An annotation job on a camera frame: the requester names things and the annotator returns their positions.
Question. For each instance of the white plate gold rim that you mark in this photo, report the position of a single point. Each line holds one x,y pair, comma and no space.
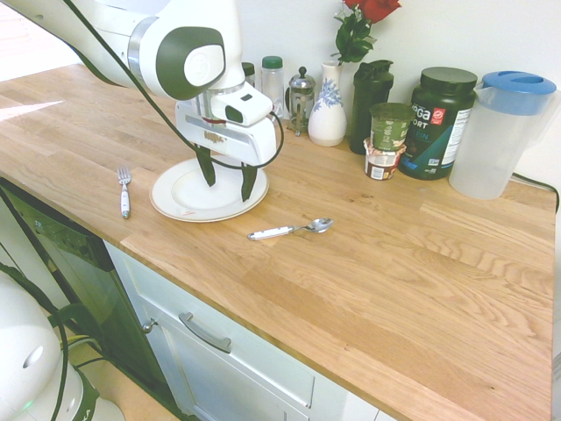
188,195

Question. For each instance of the window blind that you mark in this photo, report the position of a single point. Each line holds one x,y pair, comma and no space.
17,48

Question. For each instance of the glass metal french press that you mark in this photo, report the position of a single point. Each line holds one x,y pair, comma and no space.
301,101

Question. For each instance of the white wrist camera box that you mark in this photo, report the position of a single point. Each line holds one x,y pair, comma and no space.
245,107

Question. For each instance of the spice jar dark lid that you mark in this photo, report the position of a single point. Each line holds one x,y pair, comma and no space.
249,72

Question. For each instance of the red roses green leaves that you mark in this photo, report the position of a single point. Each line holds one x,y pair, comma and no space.
355,35

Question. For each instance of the white drawer front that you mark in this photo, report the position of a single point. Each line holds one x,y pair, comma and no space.
263,368

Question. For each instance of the white kitchen cabinet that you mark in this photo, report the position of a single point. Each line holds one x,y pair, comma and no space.
144,289

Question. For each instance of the white red yogurt cup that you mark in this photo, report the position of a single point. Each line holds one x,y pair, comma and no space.
380,166

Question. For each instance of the clear bottle green cap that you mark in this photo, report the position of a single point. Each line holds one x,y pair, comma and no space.
272,83

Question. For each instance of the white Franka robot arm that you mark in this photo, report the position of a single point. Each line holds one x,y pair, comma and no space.
87,39

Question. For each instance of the black dishwasher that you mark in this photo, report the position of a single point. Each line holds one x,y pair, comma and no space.
83,267

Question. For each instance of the clear pitcher light blue lid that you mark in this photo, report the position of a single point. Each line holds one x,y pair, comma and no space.
486,149

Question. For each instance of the black protein powder tub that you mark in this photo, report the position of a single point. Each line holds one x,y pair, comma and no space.
442,114

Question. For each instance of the green yogurt cup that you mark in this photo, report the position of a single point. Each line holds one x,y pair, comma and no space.
390,129

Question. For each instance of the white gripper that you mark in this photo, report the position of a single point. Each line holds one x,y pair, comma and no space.
245,147

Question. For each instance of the black shaker bottle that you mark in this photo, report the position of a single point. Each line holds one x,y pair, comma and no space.
368,92

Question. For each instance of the white vase blue floral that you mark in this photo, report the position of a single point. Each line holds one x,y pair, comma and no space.
328,118

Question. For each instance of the silver cabinet knob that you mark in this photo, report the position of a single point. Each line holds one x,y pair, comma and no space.
149,326

